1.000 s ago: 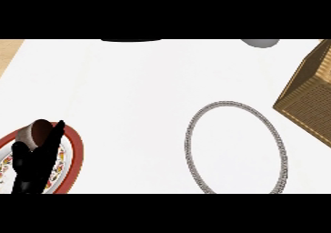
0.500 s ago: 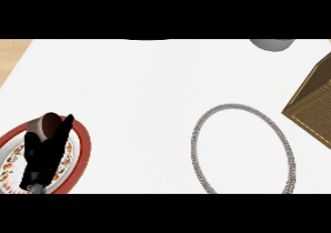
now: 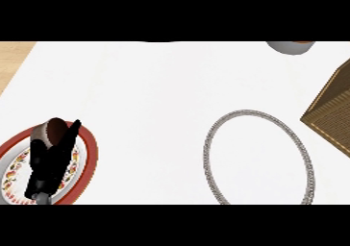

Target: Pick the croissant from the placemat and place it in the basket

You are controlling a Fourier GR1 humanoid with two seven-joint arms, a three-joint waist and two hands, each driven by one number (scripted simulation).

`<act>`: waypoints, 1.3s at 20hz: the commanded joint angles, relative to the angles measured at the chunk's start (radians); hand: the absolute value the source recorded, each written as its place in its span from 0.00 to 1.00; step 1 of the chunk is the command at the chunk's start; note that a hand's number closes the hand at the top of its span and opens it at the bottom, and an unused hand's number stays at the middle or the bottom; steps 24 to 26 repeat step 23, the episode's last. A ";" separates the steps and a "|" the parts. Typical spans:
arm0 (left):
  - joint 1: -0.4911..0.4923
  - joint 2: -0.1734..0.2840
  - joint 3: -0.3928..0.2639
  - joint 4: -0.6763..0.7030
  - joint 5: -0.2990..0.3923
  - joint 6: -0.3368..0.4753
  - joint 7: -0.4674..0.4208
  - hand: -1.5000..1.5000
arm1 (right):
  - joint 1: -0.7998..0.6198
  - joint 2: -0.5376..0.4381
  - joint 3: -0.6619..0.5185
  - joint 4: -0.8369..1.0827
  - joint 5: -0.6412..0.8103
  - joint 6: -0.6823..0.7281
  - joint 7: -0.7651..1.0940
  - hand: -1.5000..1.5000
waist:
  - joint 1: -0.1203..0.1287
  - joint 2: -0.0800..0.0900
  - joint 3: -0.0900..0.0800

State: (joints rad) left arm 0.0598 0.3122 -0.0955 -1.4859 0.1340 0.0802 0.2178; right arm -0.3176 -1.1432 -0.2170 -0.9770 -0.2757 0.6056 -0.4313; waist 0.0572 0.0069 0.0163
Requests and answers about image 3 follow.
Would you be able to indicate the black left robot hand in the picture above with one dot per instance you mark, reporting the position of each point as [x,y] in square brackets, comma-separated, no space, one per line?
[48,166]

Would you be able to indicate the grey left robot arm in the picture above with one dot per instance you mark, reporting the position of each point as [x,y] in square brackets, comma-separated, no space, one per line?
[44,200]

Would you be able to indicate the red-rimmed floral placemat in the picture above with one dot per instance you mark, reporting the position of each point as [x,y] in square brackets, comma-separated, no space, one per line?
[87,153]

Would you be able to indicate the brown wicker basket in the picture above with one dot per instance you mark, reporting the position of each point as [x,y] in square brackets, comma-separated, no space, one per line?
[337,118]

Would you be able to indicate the grey round bowl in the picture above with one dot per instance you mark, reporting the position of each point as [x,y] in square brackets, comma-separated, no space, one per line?
[289,48]

